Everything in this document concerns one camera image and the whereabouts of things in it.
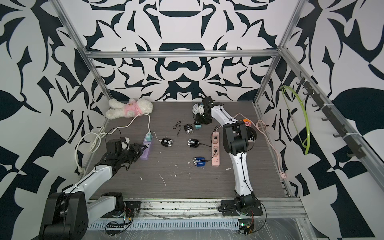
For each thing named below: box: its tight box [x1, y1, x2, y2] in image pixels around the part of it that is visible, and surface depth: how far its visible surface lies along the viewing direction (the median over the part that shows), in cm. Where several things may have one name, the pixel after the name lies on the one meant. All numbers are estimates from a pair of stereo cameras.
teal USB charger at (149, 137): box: [146, 132, 153, 142], surface depth 95 cm
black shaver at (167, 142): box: [161, 138, 174, 148], surface depth 97 cm
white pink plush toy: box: [105, 98, 153, 120], surface depth 107 cm
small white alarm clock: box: [192, 103, 201, 115], surface depth 113 cm
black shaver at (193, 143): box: [187, 138, 200, 148], surface depth 97 cm
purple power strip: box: [140, 135, 153, 160], surface depth 93 cm
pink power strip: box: [211, 131, 221, 167], surface depth 91 cm
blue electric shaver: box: [193, 156, 206, 167], surface depth 90 cm
